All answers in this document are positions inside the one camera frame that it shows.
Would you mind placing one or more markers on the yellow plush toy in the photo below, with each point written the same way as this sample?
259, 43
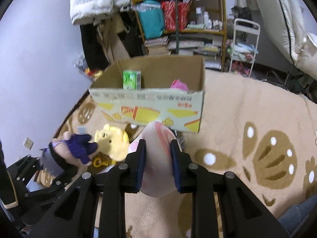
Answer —
112, 142

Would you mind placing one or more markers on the beige patterned blanket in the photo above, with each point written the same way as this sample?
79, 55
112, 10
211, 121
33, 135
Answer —
264, 134

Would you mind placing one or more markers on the red gift bag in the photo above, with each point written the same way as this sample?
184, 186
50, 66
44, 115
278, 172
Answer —
169, 13

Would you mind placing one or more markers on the green pole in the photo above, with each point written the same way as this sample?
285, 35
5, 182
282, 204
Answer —
176, 28

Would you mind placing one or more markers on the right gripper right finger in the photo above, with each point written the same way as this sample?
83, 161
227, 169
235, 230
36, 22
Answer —
221, 201

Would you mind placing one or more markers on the cardboard box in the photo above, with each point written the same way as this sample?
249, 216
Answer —
178, 109

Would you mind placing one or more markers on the plastic bag of toys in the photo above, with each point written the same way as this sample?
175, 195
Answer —
81, 65

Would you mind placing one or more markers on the person left hand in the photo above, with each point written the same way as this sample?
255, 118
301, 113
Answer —
63, 151

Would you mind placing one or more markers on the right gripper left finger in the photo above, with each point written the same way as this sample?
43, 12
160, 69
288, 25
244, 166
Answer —
95, 199

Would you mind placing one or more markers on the teal bag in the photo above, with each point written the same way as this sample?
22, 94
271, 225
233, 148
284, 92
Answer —
151, 17

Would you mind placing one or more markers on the stack of books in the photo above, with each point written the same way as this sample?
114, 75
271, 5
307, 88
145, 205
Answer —
158, 46

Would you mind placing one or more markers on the pink swirl plush cushion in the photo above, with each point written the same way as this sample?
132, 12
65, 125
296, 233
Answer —
158, 180

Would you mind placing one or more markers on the green tissue pack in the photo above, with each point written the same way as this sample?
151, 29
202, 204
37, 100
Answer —
131, 80

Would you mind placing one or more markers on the beige coat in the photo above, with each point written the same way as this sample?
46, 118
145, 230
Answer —
108, 38

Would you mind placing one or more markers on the wall socket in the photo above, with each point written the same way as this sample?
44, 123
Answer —
28, 143

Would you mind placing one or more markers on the white rolling cart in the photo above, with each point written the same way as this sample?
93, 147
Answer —
242, 53

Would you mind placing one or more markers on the pink bear plush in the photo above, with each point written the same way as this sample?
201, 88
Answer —
178, 84

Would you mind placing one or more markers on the wooden shelf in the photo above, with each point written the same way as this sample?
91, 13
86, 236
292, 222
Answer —
187, 27

